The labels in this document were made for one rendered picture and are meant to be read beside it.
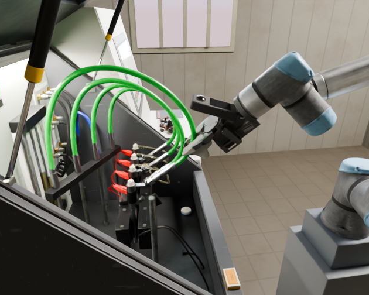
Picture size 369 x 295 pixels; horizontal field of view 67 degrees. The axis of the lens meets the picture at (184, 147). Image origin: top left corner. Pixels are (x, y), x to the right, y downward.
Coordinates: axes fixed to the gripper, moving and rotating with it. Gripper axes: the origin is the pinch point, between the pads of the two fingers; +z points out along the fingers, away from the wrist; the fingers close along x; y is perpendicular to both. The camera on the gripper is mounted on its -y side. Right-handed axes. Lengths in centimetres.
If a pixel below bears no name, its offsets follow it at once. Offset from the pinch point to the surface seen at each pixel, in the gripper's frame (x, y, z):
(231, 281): -26.2, 22.4, 4.4
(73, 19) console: 33, -45, 9
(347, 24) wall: 268, 129, -77
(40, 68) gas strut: -29.9, -33.1, -15.2
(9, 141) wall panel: -9.3, -34.9, 24.1
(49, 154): -7.9, -25.8, 21.9
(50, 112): -5.0, -31.7, 12.4
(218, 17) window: 233, 21, 7
